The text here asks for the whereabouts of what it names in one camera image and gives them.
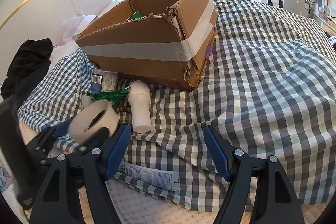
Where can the white bottle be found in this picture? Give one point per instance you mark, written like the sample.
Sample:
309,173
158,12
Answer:
140,108

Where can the white fleece blanket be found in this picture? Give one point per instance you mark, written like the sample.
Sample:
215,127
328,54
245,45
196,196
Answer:
157,208

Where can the silver fridge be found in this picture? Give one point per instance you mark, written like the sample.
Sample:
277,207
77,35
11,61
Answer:
295,3

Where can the black cloth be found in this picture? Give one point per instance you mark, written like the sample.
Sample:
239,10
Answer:
26,64

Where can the white plastic bag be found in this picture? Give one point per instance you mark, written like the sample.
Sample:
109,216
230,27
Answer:
76,27

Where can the taped cardboard box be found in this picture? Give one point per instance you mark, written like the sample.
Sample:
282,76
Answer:
147,71

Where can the white tape roll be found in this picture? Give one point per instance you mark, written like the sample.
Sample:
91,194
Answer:
78,119

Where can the cotton swab box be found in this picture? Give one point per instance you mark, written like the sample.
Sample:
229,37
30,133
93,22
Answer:
105,81

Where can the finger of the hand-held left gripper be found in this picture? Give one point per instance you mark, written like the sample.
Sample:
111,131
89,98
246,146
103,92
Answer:
44,140
98,136

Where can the white printed tube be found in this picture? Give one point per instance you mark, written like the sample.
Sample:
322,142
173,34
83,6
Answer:
149,174

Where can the checkered blanket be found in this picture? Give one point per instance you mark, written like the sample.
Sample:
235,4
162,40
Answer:
262,82

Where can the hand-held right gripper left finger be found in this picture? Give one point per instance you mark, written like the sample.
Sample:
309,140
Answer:
116,153

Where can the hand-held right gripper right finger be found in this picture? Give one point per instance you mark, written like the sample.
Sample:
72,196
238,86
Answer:
216,153

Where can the green printed wrapper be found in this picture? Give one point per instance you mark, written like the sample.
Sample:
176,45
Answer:
110,95

